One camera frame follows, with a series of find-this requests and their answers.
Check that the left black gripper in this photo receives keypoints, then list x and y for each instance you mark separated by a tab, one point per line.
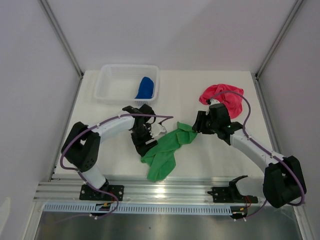
140	145

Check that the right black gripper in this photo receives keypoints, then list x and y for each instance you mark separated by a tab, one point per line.
199	126

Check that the green towel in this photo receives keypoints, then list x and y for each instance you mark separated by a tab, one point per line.
161	158

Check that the blue towel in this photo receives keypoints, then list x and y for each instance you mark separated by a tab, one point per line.
145	89

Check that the white plastic basket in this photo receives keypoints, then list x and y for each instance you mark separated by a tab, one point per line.
117	84

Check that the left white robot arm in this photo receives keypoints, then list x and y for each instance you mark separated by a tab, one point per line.
81	147

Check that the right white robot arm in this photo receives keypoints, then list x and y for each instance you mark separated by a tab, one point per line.
283	181

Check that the pink towel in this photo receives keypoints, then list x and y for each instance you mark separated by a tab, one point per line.
232	101

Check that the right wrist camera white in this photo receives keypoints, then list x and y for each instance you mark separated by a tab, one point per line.
212	103

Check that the aluminium rail frame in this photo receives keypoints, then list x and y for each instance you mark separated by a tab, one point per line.
137	189

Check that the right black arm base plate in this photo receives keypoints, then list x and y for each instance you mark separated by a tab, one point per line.
230	194

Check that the white slotted cable duct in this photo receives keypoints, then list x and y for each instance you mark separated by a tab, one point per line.
130	208

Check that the right aluminium corner post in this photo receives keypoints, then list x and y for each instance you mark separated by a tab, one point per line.
280	36

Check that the aluminium corner post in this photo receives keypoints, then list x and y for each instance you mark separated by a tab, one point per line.
58	31
280	36

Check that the left aluminium corner post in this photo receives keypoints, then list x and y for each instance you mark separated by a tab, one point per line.
58	31

